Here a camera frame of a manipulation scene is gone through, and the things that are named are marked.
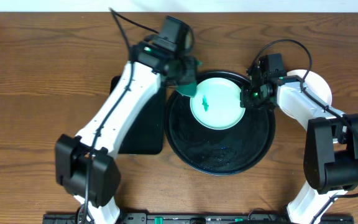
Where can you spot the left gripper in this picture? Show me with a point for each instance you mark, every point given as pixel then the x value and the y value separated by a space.
pixel 183 76

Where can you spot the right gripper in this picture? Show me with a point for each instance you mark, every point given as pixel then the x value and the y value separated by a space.
pixel 245 99

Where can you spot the green sponge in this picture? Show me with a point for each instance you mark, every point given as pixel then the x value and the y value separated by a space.
pixel 188 88

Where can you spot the light green plate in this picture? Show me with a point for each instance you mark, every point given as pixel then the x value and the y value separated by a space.
pixel 216 104

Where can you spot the white plate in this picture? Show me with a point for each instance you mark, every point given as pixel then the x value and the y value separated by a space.
pixel 315 83

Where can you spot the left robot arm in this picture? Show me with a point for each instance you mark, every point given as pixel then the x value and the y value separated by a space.
pixel 85 164

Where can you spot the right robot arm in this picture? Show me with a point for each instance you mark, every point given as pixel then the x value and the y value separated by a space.
pixel 330 161

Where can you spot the black round tray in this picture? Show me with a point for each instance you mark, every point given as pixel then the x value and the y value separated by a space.
pixel 218 152

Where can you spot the black rectangular tray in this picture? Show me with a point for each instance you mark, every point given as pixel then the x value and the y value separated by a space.
pixel 146 133

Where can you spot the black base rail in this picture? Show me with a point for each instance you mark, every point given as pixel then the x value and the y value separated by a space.
pixel 143 218

